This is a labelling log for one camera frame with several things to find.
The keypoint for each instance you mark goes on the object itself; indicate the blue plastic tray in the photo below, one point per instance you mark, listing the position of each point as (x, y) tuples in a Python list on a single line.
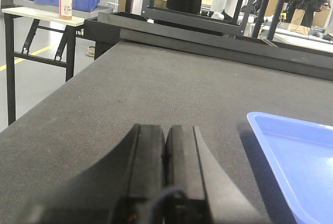
[(299, 154)]

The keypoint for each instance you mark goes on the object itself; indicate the white folding side table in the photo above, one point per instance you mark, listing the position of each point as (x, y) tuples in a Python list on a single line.
[(45, 20)]

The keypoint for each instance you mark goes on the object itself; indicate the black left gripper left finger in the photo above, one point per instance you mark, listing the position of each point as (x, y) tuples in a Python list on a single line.
[(108, 191)]

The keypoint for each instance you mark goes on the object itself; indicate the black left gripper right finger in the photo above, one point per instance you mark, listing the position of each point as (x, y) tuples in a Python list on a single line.
[(212, 195)]

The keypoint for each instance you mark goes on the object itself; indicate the black metal shelf rack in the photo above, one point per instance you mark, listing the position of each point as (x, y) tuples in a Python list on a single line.
[(222, 16)]

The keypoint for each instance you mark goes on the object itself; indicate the orange drink bottle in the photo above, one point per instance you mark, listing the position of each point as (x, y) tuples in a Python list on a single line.
[(65, 9)]

